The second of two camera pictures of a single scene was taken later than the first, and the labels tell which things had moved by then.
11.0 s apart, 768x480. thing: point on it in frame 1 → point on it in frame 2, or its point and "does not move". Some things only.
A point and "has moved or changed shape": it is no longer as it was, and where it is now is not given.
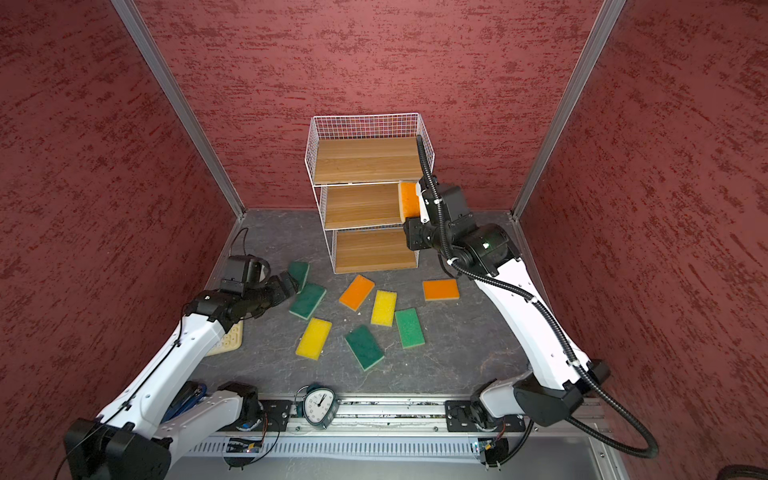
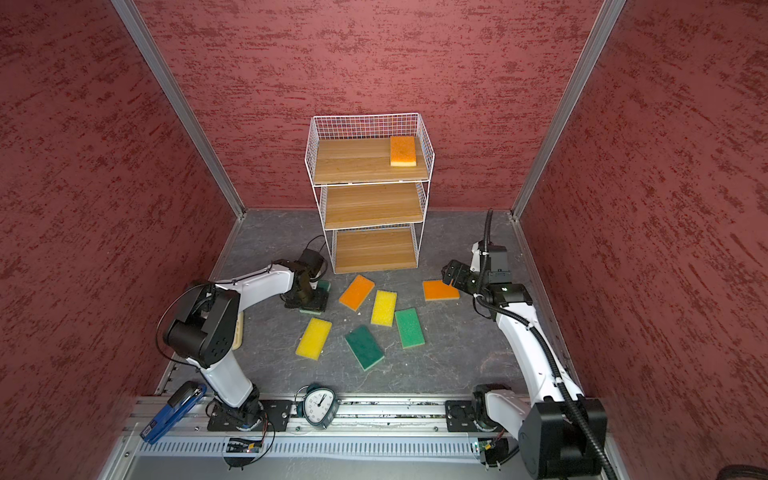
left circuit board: x=240 y=445 does not move
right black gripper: x=414 y=229 → x=459 y=281
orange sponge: x=442 y=289 does not move
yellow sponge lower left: x=314 y=338 does not move
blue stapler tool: x=192 y=394 does not move
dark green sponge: x=306 y=302 has moved or changed shape
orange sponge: x=356 y=294 does not move
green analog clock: x=319 y=406 does not move
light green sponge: x=409 y=328 does not move
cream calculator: x=232 y=340 does not move
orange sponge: x=408 y=200 → x=403 y=151
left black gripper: x=280 y=295 → x=291 y=301
